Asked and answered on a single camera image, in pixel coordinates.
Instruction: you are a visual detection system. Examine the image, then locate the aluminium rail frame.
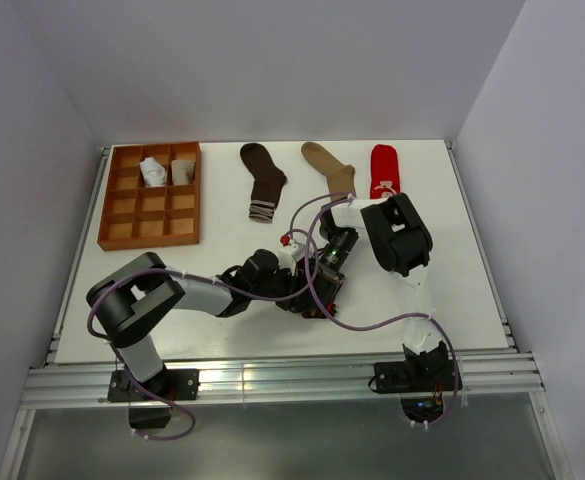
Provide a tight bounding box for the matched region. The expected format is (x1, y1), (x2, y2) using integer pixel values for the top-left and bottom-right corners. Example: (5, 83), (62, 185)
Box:
(0, 142), (573, 480)

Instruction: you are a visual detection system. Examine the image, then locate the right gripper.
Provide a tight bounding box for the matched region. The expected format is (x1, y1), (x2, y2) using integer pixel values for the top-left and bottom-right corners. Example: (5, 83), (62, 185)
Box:
(305, 227), (360, 311)

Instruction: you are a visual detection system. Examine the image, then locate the black orange argyle sock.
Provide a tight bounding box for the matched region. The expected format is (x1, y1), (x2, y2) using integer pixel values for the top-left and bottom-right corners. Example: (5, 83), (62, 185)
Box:
(301, 302), (337, 319)

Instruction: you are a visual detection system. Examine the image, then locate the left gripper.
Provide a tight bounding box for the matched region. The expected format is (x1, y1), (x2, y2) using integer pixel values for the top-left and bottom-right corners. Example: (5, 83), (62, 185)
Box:
(249, 263), (318, 314)

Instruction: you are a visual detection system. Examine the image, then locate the white sock with black stripes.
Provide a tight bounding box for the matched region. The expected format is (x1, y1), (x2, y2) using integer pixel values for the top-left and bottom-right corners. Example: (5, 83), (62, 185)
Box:
(139, 157), (167, 188)

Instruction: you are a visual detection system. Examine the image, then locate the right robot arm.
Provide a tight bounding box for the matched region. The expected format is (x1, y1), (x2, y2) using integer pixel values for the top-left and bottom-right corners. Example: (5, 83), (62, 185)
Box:
(304, 193), (461, 390)

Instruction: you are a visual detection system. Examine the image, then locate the tan sock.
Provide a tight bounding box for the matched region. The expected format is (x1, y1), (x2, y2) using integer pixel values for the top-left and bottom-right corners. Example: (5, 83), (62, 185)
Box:
(301, 142), (356, 201)

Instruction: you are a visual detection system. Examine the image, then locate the beige and red reindeer sock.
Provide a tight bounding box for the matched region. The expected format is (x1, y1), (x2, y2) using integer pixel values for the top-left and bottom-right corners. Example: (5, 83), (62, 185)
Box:
(171, 159), (196, 186)

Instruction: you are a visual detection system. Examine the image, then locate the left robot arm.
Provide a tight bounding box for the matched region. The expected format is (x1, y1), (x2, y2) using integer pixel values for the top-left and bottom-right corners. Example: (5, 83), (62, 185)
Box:
(86, 249), (318, 399)

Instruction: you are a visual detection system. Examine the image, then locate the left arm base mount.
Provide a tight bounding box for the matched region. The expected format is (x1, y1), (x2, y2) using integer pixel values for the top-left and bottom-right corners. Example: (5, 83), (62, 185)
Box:
(107, 368), (199, 433)

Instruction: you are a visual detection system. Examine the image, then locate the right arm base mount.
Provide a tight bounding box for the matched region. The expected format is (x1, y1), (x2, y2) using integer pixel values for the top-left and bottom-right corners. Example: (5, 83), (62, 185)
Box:
(367, 359), (463, 426)

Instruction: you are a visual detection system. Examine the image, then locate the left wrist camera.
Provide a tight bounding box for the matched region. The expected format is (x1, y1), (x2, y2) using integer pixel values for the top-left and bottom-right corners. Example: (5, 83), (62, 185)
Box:
(276, 234), (305, 272)

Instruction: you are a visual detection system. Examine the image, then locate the orange compartment tray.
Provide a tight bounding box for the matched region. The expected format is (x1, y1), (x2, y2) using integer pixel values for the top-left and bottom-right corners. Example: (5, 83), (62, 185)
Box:
(97, 141), (201, 251)

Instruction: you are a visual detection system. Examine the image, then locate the dark brown sock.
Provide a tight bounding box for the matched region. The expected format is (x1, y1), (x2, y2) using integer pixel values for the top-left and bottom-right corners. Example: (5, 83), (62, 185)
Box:
(240, 143), (287, 223)

